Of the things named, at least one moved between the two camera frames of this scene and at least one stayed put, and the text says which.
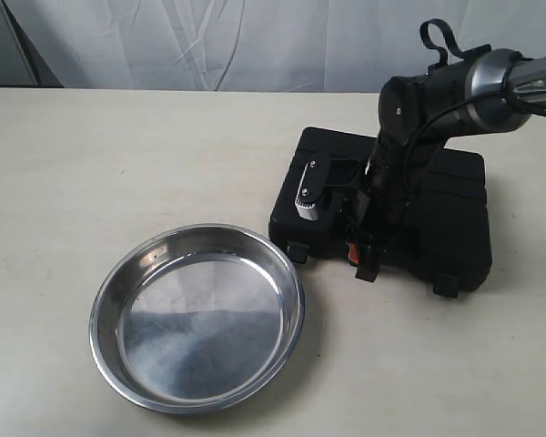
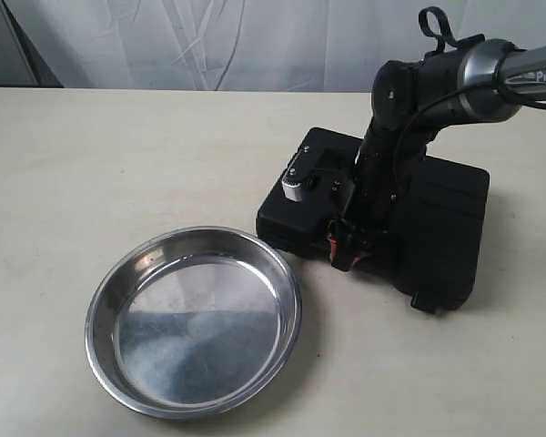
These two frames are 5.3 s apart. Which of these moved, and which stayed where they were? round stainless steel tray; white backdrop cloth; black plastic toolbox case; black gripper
Moved: black gripper; black plastic toolbox case
Stayed: round stainless steel tray; white backdrop cloth
